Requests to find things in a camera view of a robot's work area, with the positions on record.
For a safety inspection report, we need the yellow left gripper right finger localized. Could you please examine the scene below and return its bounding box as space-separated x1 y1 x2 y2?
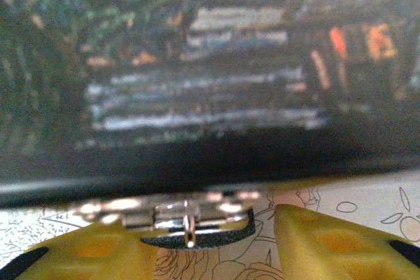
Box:
274 203 420 280

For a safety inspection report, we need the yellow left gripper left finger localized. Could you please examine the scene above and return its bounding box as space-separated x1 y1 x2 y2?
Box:
0 221 159 280

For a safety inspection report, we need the black box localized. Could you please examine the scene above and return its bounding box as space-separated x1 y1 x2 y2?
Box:
0 0 420 209

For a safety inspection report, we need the floral print tablecloth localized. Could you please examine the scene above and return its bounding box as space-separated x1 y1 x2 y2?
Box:
0 174 420 280

